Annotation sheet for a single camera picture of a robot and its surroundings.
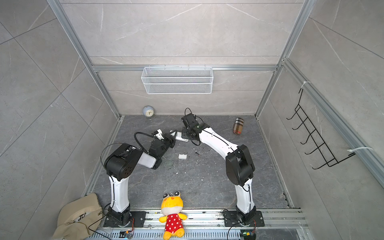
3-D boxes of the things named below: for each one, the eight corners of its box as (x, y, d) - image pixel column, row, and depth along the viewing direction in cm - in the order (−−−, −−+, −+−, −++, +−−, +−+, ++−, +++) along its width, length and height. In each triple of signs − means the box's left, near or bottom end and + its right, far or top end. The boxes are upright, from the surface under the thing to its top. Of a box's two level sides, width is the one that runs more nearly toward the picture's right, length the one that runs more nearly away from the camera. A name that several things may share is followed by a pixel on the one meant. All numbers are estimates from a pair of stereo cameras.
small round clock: (145, 119, 121) (142, 110, 113) (146, 113, 125) (143, 105, 117) (153, 119, 121) (150, 110, 113) (154, 113, 125) (152, 105, 117)
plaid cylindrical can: (232, 133, 111) (233, 130, 109) (235, 120, 120) (236, 117, 118) (240, 136, 110) (241, 133, 107) (243, 122, 119) (244, 118, 116)
